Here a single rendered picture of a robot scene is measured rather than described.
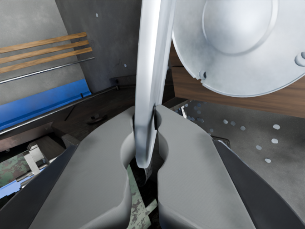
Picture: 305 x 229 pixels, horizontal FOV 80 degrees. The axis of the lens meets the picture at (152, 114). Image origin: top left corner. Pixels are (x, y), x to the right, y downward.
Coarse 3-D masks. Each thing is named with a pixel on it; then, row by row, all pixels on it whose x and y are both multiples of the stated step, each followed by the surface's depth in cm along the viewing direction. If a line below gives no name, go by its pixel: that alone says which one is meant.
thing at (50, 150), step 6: (42, 138) 79; (48, 138) 77; (42, 144) 71; (48, 144) 69; (54, 144) 68; (42, 150) 65; (48, 150) 64; (54, 150) 62; (60, 150) 61; (48, 156) 59; (54, 156) 58; (48, 162) 60
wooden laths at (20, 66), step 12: (60, 36) 140; (72, 36) 144; (84, 36) 150; (0, 48) 121; (12, 48) 125; (24, 48) 128; (48, 48) 138; (60, 48) 142; (0, 60) 123; (12, 60) 127; (36, 60) 133; (48, 60) 137; (84, 60) 152; (0, 72) 123; (36, 72) 134
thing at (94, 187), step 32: (96, 128) 9; (128, 128) 9; (96, 160) 7; (128, 160) 9; (64, 192) 6; (96, 192) 6; (128, 192) 7; (32, 224) 5; (64, 224) 5; (96, 224) 6; (128, 224) 7
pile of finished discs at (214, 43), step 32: (192, 0) 36; (224, 0) 32; (256, 0) 28; (288, 0) 26; (192, 32) 39; (224, 32) 34; (256, 32) 30; (288, 32) 28; (192, 64) 42; (224, 64) 37; (256, 64) 33; (288, 64) 29
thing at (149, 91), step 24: (144, 0) 7; (168, 0) 10; (144, 24) 7; (168, 24) 14; (144, 48) 8; (168, 48) 27; (144, 72) 8; (144, 96) 9; (144, 120) 10; (144, 144) 11; (144, 168) 17
